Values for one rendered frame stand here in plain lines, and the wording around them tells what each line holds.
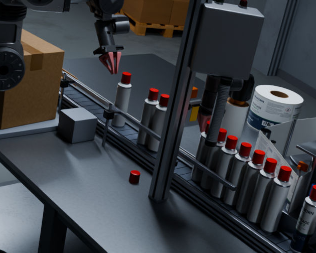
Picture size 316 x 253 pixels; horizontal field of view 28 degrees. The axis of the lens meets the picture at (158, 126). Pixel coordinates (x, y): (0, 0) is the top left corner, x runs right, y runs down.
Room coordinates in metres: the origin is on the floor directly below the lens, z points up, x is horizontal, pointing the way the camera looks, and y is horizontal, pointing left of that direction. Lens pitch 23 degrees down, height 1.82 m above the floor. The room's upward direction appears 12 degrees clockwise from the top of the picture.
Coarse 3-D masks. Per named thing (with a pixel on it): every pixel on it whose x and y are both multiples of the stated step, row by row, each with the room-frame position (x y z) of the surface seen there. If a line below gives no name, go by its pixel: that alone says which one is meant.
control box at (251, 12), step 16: (208, 16) 1.70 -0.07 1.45; (224, 16) 1.70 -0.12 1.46; (240, 16) 1.71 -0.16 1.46; (256, 16) 1.72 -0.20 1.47; (208, 32) 1.70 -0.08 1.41; (224, 32) 1.71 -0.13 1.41; (240, 32) 1.71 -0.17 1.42; (256, 32) 1.72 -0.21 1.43; (208, 48) 1.70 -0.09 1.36; (224, 48) 1.71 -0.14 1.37; (240, 48) 1.71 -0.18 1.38; (256, 48) 1.73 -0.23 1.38; (192, 64) 1.70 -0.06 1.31; (208, 64) 1.70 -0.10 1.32; (224, 64) 1.71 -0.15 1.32; (240, 64) 1.72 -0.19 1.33
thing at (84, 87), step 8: (64, 72) 2.37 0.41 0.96; (72, 80) 2.32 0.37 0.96; (88, 88) 2.25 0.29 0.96; (96, 96) 2.20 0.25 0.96; (112, 104) 2.14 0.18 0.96; (136, 120) 2.04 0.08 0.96; (144, 128) 1.99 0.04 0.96; (152, 136) 1.96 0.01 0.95; (160, 136) 1.95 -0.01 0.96; (184, 152) 1.86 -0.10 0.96; (192, 160) 1.82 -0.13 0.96; (200, 168) 1.79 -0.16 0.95; (208, 168) 1.78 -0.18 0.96; (216, 176) 1.74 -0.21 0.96; (224, 184) 1.71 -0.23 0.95; (232, 184) 1.70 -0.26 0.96
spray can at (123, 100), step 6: (126, 72) 2.17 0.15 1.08; (126, 78) 2.14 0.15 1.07; (120, 84) 2.14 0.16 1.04; (126, 84) 2.14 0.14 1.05; (120, 90) 2.13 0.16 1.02; (126, 90) 2.13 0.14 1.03; (120, 96) 2.13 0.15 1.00; (126, 96) 2.14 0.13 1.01; (114, 102) 2.15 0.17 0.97; (120, 102) 2.13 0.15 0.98; (126, 102) 2.14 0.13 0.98; (120, 108) 2.13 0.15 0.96; (126, 108) 2.15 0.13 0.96; (114, 120) 2.13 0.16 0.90; (120, 120) 2.13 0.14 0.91; (120, 126) 2.13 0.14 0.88
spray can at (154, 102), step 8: (152, 88) 2.06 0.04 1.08; (152, 96) 2.03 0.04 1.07; (144, 104) 2.03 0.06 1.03; (152, 104) 2.02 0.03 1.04; (144, 112) 2.03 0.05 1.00; (152, 112) 2.02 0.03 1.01; (144, 120) 2.02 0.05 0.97; (152, 120) 2.03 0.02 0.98; (144, 136) 2.02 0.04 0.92; (144, 144) 2.02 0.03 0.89
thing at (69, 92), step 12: (72, 96) 2.34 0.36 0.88; (84, 96) 2.37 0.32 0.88; (96, 108) 2.27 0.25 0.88; (120, 132) 2.09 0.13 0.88; (132, 132) 2.12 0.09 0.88; (180, 168) 1.90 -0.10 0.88; (192, 168) 1.92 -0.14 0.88; (192, 180) 1.84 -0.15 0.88; (204, 192) 1.77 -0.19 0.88; (240, 216) 1.67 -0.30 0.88; (276, 240) 1.57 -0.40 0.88; (288, 240) 1.59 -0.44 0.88; (288, 252) 1.52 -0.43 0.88; (312, 252) 1.55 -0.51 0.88
